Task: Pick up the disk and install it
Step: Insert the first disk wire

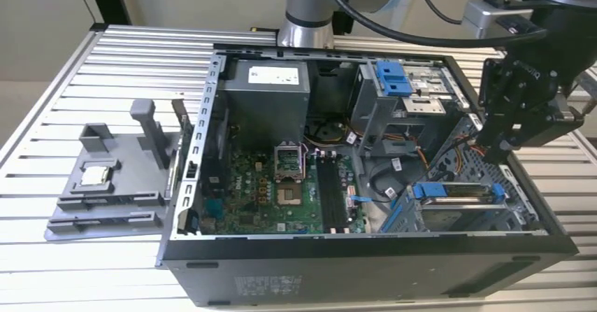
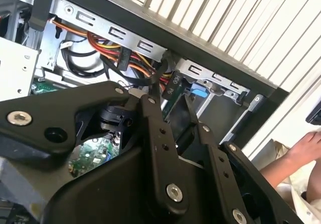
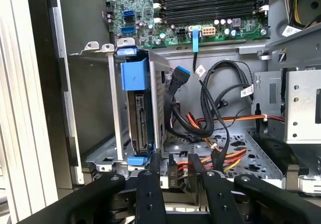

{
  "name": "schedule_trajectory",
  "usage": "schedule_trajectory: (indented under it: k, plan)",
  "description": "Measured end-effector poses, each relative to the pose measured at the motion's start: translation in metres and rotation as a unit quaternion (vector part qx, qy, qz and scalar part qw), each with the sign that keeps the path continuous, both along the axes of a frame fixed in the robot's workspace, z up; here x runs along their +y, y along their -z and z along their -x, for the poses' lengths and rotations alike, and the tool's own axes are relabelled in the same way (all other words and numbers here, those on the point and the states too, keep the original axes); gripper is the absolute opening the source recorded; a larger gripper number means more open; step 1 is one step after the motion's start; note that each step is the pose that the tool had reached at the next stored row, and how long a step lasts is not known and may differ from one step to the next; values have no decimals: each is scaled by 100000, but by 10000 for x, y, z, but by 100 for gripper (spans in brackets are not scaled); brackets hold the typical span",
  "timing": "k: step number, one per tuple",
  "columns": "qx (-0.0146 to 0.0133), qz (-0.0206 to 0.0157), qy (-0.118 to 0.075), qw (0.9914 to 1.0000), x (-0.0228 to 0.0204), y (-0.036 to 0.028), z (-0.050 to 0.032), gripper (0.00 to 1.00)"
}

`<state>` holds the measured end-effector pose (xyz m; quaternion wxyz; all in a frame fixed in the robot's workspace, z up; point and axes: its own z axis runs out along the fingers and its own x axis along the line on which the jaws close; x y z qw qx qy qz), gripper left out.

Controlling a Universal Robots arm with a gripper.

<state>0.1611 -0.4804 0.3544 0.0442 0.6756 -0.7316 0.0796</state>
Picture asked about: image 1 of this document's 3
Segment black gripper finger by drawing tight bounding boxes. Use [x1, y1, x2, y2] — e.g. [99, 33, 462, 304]
[476, 57, 521, 166]
[510, 94, 585, 149]

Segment hard disk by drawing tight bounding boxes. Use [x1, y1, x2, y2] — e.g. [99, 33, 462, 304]
[412, 181, 509, 231]

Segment metal disk bay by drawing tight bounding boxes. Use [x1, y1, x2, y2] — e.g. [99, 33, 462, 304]
[381, 181, 533, 234]

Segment metal slat side table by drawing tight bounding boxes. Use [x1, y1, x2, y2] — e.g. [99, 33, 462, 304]
[561, 65, 597, 117]

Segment grey metal drive cage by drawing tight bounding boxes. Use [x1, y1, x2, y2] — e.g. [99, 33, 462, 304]
[349, 59, 470, 156]

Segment blue drive bay latch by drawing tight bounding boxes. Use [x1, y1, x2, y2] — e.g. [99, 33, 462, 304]
[374, 61, 412, 98]

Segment blue plastic strip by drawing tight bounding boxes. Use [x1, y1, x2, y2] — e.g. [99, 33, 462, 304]
[381, 199, 408, 233]

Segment black RAM slot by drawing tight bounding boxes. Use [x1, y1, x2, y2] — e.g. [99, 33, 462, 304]
[328, 150, 352, 233]
[316, 150, 337, 233]

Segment metal socket cover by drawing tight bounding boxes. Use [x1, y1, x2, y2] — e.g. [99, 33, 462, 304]
[273, 140, 305, 183]

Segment CPU socket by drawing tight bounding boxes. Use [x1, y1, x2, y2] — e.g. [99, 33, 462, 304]
[274, 182, 305, 207]

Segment black PC case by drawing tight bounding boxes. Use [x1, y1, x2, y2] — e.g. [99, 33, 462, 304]
[153, 42, 580, 308]

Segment grey power supply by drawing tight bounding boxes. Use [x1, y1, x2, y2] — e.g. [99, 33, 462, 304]
[219, 59, 312, 146]

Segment green motherboard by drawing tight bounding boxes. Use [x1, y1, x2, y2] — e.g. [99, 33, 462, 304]
[197, 143, 372, 235]

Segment black case fan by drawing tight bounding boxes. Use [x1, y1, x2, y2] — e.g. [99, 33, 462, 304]
[203, 108, 232, 201]

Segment blue expansion slot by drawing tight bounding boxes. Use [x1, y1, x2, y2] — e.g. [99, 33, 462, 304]
[203, 196, 224, 220]

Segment graphics card green board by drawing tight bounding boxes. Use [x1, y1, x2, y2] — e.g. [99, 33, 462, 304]
[165, 98, 195, 201]

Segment grey parts rack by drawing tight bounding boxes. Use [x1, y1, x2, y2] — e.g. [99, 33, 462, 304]
[44, 98, 195, 243]

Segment silver CPU chip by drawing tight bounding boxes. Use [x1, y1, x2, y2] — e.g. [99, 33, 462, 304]
[79, 166, 113, 187]

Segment orange yellow wire bundle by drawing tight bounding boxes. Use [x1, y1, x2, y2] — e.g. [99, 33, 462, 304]
[446, 133, 486, 175]
[385, 132, 430, 169]

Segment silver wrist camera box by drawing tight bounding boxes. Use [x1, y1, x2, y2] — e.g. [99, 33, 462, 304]
[461, 0, 536, 41]

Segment black wire white label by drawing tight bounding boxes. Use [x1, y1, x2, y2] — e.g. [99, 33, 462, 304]
[368, 157, 409, 187]
[366, 183, 405, 205]

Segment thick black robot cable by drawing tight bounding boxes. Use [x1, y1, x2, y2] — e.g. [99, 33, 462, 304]
[320, 0, 549, 48]

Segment coiled black yellow wires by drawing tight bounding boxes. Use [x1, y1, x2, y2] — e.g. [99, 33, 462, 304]
[302, 118, 362, 147]

